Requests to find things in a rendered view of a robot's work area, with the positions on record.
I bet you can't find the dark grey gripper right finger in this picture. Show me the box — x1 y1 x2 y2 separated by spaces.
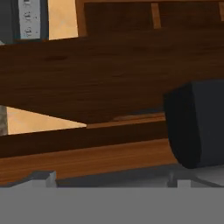
166 171 224 188

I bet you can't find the dark brown wooden cabinet door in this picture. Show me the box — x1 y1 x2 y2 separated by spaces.
0 26 224 125

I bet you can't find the black rounded block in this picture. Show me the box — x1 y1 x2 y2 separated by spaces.
162 78 224 171

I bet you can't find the brown wooden cabinet frame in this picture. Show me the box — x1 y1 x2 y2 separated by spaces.
0 111 179 186

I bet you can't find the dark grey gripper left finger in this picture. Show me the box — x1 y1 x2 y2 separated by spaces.
3 170 58 188

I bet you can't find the brown wooden cupboard run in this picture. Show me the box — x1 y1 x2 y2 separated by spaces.
74 0 224 39

